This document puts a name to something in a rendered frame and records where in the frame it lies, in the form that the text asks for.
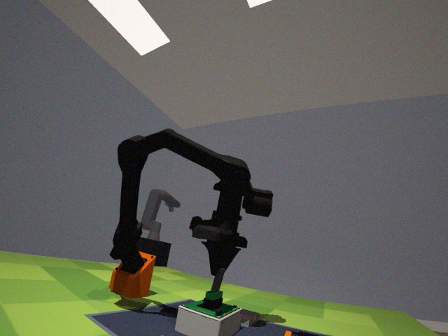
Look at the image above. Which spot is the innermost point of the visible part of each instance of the green circuit board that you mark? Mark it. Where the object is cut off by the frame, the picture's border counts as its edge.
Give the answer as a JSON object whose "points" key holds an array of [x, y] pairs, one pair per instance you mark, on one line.
{"points": [[197, 306]]}

